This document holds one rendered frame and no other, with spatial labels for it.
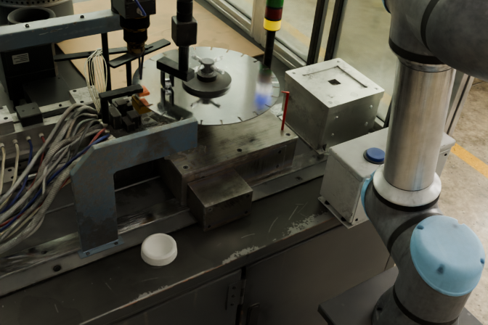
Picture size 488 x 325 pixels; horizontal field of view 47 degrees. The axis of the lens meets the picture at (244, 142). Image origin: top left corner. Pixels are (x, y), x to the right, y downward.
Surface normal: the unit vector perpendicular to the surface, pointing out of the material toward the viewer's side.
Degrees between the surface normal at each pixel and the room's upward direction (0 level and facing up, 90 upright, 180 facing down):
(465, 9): 55
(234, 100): 0
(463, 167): 0
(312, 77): 0
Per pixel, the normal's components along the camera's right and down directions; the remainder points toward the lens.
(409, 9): -0.97, 0.12
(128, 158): 0.53, 0.55
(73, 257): 0.08, -0.79
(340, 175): -0.85, 0.26
